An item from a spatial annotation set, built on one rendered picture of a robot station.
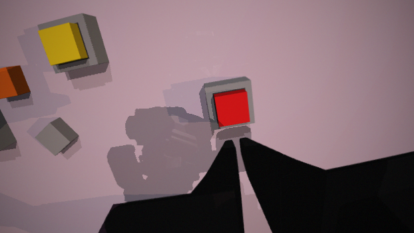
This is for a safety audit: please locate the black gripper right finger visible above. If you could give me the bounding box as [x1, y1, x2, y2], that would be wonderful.
[240, 138, 414, 233]

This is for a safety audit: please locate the grey cube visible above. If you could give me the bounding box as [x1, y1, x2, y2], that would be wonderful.
[35, 118, 79, 155]

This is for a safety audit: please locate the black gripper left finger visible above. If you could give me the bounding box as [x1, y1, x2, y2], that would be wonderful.
[104, 140, 245, 233]

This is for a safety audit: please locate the red button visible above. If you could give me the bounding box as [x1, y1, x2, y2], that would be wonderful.
[204, 76, 255, 130]

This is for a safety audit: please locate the orange block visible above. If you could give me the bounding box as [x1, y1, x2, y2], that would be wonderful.
[0, 66, 30, 99]

